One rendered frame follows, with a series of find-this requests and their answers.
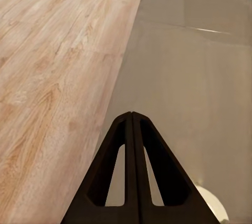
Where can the coffee table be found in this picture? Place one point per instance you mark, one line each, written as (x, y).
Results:
(187, 66)

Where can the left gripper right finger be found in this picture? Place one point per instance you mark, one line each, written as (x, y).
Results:
(183, 204)

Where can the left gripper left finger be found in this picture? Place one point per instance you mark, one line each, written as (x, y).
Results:
(88, 205)

